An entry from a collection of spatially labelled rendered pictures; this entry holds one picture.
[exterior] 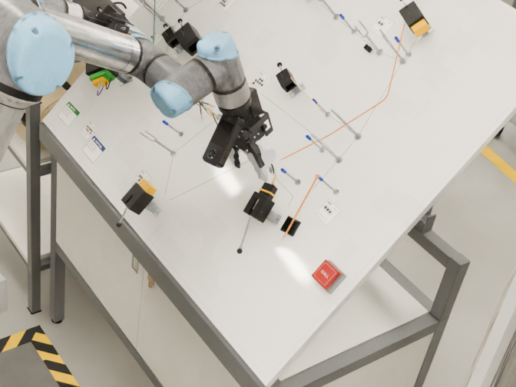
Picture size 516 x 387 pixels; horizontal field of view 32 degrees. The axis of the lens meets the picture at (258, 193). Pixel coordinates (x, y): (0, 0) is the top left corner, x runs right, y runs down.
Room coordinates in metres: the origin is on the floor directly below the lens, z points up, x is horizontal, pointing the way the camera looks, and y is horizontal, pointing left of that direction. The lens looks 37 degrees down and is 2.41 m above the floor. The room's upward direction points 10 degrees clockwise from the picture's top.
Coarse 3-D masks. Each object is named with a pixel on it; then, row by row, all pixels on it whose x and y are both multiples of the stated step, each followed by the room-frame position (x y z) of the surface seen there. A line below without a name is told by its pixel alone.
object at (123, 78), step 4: (88, 64) 2.15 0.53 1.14; (92, 64) 2.15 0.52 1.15; (88, 68) 2.14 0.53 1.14; (92, 68) 2.14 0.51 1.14; (96, 68) 2.13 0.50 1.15; (100, 68) 2.13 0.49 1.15; (104, 68) 2.13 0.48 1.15; (88, 72) 2.13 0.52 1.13; (92, 72) 2.13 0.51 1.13; (96, 72) 2.13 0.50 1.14; (112, 72) 2.14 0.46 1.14; (116, 72) 2.16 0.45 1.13; (116, 76) 2.15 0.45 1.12; (120, 76) 2.23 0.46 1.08; (124, 76) 2.22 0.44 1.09; (128, 76) 2.24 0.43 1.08; (132, 76) 2.24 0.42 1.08; (120, 80) 2.22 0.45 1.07; (124, 80) 2.24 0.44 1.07; (128, 80) 2.23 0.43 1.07; (132, 80) 2.23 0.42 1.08; (120, 84) 2.23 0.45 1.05
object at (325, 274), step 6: (324, 264) 1.53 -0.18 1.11; (330, 264) 1.53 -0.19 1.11; (318, 270) 1.53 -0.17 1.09; (324, 270) 1.52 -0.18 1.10; (330, 270) 1.52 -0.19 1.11; (336, 270) 1.51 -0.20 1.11; (318, 276) 1.51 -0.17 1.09; (324, 276) 1.51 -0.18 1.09; (330, 276) 1.51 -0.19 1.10; (336, 276) 1.51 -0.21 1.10; (318, 282) 1.50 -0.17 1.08; (324, 282) 1.50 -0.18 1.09; (330, 282) 1.50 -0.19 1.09; (324, 288) 1.49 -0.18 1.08
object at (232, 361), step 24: (48, 144) 2.18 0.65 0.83; (72, 168) 2.06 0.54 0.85; (96, 192) 1.95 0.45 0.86; (120, 216) 1.86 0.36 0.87; (144, 264) 1.74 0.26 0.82; (168, 288) 1.65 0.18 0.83; (192, 312) 1.57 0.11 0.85; (216, 336) 1.49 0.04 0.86; (240, 360) 1.43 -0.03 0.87; (240, 384) 1.41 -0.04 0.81
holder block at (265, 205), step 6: (252, 198) 1.68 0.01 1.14; (258, 198) 1.68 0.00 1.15; (264, 198) 1.67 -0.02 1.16; (246, 204) 1.67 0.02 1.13; (252, 204) 1.67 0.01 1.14; (258, 204) 1.66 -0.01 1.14; (264, 204) 1.66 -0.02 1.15; (270, 204) 1.68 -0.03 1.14; (246, 210) 1.66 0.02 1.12; (252, 210) 1.66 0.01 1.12; (258, 210) 1.65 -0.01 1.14; (264, 210) 1.66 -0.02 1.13; (270, 210) 1.68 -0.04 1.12; (252, 216) 1.64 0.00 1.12; (258, 216) 1.64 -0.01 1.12; (264, 216) 1.66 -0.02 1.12
